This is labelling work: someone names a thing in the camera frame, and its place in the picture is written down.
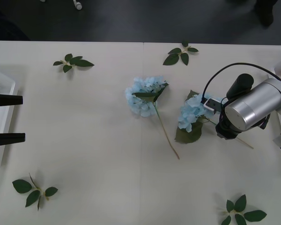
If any pale blue flower green stem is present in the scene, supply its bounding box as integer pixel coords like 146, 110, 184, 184
174, 90, 255, 150
125, 75, 180, 160

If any loose green leaf twig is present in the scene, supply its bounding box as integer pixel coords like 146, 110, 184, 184
52, 53, 95, 74
163, 40, 200, 67
12, 172, 59, 212
219, 194, 268, 225

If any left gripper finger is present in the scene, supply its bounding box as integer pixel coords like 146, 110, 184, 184
0, 132, 26, 149
0, 94, 23, 107

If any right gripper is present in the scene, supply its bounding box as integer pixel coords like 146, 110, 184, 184
215, 117, 241, 141

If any right arm wrist camera box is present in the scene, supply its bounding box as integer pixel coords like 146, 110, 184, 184
203, 97, 222, 112

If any white swivel chair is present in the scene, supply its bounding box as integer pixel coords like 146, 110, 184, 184
38, 0, 83, 11

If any person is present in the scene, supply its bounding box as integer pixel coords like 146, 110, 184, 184
224, 0, 276, 27

